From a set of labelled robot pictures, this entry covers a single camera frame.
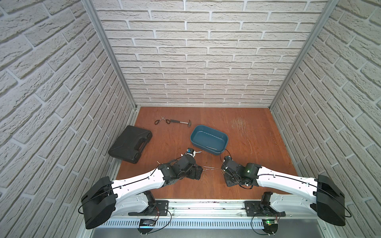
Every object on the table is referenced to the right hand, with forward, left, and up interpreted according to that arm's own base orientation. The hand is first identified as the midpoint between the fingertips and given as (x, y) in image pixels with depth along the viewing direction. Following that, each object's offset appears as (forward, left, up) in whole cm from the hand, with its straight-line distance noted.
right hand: (228, 178), depth 81 cm
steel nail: (+8, +10, -4) cm, 13 cm away
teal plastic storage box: (+30, +12, -2) cm, 33 cm away
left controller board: (-18, +44, -4) cm, 48 cm away
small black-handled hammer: (+42, +21, -1) cm, 47 cm away
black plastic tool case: (+24, +60, +3) cm, 64 cm away
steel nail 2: (+3, +14, -2) cm, 15 cm away
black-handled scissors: (+46, +37, -1) cm, 59 cm away
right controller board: (-22, -17, -4) cm, 28 cm away
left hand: (+6, +17, +5) cm, 19 cm away
